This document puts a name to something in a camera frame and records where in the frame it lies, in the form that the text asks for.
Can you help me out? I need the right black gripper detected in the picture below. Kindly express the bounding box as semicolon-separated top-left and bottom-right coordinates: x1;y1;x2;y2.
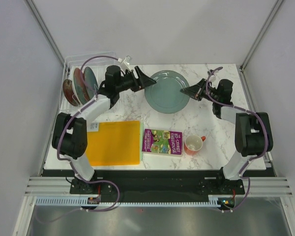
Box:
181;78;220;102

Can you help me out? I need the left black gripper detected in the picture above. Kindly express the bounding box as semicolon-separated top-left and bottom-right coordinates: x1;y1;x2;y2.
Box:
116;66;156;92

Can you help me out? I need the grey-green plate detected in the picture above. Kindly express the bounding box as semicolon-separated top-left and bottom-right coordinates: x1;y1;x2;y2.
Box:
145;70;189;114

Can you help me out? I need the red teal flower plate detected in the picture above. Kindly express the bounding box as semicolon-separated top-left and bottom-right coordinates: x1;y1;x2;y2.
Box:
73;68;90;105

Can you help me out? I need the red floral bowl plate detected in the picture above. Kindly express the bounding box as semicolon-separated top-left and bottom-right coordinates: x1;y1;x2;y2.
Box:
62;79;78;106

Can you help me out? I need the dark teal speckled plate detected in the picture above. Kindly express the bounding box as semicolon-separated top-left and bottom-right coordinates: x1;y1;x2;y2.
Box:
84;66;98;98

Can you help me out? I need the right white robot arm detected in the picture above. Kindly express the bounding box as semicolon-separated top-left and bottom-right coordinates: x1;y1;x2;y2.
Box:
180;79;273;194

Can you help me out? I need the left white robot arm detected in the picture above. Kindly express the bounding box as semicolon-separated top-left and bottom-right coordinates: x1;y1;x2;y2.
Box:
52;65;156;193

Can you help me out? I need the orange mug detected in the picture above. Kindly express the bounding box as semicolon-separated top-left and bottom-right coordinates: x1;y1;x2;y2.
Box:
184;135;206;156

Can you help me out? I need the purple treehouse book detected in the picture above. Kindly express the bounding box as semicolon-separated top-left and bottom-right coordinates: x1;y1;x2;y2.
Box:
142;129;183;157

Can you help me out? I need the orange plastic folder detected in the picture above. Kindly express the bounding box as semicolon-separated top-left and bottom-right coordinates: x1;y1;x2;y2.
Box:
86;120;143;167

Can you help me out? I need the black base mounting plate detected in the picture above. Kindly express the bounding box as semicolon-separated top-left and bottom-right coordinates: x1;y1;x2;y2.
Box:
42;169;278;202

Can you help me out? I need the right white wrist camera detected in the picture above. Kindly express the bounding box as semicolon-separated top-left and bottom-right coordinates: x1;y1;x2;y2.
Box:
207;70;219;86

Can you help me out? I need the white wire dish rack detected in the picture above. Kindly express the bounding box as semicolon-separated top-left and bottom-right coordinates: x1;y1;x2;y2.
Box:
59;51;119;113

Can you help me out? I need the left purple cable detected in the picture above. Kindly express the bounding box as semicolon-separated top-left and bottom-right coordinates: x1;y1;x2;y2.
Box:
35;55;128;224

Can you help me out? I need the white cable duct rail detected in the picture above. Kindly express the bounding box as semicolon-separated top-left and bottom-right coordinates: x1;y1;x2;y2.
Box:
35;195;236;207

